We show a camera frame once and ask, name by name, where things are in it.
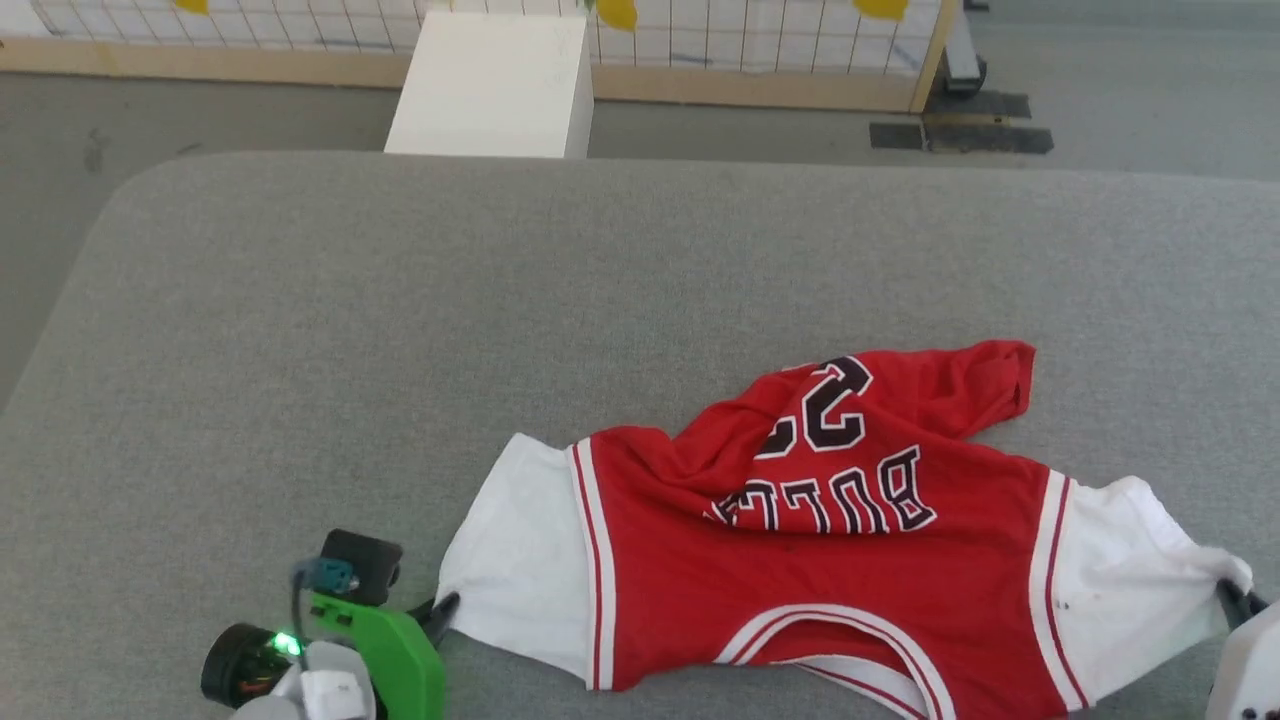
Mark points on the grey metal partition foot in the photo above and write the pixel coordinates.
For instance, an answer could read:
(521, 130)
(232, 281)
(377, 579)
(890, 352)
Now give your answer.
(962, 60)

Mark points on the white rectangular box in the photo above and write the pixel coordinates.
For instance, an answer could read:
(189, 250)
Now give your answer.
(490, 90)

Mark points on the black floor plate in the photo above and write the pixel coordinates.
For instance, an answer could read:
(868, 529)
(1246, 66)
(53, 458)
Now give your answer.
(960, 135)

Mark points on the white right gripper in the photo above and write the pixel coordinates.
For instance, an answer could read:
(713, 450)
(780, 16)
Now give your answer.
(1255, 670)

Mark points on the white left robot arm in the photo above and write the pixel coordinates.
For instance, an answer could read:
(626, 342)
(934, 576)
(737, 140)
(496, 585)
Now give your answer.
(320, 690)

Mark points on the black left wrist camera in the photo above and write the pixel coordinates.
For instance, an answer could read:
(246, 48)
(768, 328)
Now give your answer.
(365, 560)

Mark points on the grey fabric sofa cushion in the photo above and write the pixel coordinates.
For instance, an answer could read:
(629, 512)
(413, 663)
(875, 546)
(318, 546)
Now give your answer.
(400, 330)

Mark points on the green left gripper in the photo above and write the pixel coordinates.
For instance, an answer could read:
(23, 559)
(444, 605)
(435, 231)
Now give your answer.
(405, 660)

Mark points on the lemon-print grid partition screen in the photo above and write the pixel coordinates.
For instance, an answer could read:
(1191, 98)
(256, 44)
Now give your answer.
(700, 85)

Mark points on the red and white basketball jersey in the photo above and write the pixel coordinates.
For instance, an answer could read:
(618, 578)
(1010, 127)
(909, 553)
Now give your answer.
(830, 580)

